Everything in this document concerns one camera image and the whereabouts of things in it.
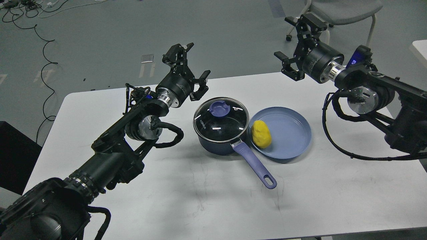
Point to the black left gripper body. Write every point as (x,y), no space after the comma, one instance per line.
(173,90)

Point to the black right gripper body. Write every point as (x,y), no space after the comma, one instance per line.
(315,63)

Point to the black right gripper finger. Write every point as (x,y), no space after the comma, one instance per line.
(287,69)
(309,29)

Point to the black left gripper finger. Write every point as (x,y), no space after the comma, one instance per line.
(176,59)
(202,83)

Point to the glass pot lid purple knob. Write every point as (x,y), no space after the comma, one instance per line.
(221,120)

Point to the yellow potato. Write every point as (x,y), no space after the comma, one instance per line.
(261,135)

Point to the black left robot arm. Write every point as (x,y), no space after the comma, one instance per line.
(57,209)

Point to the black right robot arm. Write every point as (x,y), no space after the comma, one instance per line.
(363,93)

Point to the silver floor plate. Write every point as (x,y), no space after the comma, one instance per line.
(147,58)

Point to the grey office chair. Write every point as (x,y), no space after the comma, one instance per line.
(344,12)

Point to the blue round plate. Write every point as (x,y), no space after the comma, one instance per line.
(290,131)

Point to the white table at right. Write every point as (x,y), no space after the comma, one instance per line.
(419,49)

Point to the black box at left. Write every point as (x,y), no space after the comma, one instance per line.
(18,156)

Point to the dark blue saucepan purple handle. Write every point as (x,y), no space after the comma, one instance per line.
(239,146)

